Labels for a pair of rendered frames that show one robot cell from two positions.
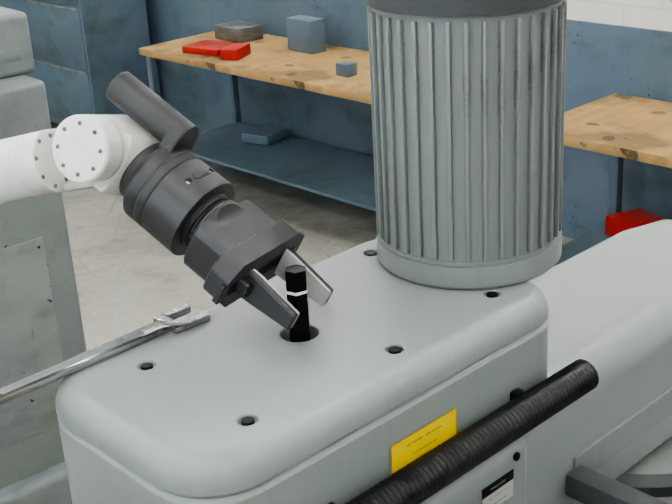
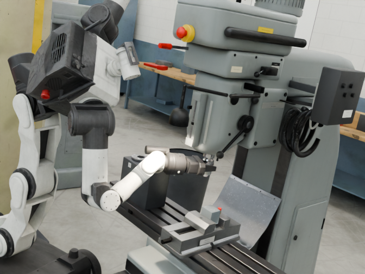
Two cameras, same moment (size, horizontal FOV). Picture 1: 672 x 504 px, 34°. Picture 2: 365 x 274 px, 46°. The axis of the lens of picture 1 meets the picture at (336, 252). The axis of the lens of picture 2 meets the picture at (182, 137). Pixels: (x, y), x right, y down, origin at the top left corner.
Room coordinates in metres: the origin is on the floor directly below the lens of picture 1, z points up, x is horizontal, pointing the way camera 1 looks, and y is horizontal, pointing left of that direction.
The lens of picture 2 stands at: (-0.76, 0.21, 1.81)
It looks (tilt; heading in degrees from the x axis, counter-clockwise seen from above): 15 degrees down; 358
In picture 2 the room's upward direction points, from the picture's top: 10 degrees clockwise
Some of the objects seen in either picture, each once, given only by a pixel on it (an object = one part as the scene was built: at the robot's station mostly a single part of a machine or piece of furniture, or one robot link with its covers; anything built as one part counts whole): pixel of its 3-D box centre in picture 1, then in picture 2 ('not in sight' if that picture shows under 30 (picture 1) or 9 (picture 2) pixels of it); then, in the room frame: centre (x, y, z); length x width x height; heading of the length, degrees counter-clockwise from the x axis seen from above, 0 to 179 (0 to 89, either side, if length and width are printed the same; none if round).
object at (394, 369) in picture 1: (316, 399); (236, 26); (0.96, 0.03, 1.81); 0.47 x 0.26 x 0.16; 133
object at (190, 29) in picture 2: not in sight; (187, 33); (0.80, 0.21, 1.76); 0.06 x 0.02 x 0.06; 43
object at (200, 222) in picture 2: not in sight; (199, 222); (0.87, 0.03, 1.03); 0.12 x 0.06 x 0.04; 42
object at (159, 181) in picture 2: not in sight; (144, 180); (1.20, 0.30, 1.04); 0.22 x 0.12 x 0.20; 42
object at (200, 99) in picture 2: not in sight; (196, 119); (0.88, 0.12, 1.45); 0.04 x 0.04 x 0.21; 43
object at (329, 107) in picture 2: not in sight; (339, 96); (0.91, -0.41, 1.62); 0.20 x 0.09 x 0.21; 133
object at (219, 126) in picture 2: not in sight; (218, 112); (0.96, 0.04, 1.47); 0.21 x 0.19 x 0.32; 43
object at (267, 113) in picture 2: not in sight; (248, 111); (1.08, -0.11, 1.47); 0.24 x 0.19 x 0.26; 43
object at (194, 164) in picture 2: not in sight; (186, 164); (0.92, 0.13, 1.24); 0.13 x 0.12 x 0.10; 20
